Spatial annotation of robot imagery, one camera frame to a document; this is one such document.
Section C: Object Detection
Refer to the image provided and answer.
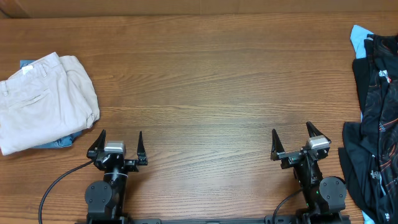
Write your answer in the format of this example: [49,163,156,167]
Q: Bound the black orange patterned t-shirt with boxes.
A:
[339,34,397,223]

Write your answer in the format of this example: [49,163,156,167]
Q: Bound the folded beige pants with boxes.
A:
[1,52,100,156]

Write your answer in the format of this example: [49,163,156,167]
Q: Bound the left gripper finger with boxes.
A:
[88,129,106,151]
[137,131,146,156]

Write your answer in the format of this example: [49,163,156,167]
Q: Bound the folded blue jeans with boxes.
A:
[19,59,84,149]

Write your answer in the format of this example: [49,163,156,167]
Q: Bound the plain black garment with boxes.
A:
[352,58,370,114]

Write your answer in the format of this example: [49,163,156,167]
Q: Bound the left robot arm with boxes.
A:
[85,130,148,223]

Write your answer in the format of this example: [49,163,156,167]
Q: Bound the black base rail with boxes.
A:
[78,215,351,224]

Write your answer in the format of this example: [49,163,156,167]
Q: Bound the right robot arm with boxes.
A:
[266,121,351,224]

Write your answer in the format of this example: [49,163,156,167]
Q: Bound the light blue garment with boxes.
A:
[349,24,375,224]

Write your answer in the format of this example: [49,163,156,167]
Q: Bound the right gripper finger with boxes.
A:
[271,129,285,161]
[306,121,331,142]

